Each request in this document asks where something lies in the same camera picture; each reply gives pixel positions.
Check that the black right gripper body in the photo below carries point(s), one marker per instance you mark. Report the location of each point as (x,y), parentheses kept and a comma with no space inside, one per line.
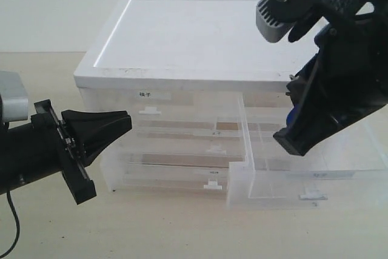
(346,80)

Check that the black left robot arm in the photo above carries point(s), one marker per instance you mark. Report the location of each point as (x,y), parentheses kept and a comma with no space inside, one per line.
(27,155)

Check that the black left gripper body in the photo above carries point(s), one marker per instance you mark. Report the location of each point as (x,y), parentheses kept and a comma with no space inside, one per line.
(73,172)

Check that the key bunch with blue tag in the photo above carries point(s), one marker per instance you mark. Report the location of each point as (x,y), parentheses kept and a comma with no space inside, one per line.
(291,115)

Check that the white translucent drawer cabinet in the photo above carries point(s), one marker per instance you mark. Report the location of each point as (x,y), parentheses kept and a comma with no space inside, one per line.
(190,45)

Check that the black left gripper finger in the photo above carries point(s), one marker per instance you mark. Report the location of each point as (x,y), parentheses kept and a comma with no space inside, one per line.
(78,123)
(95,141)

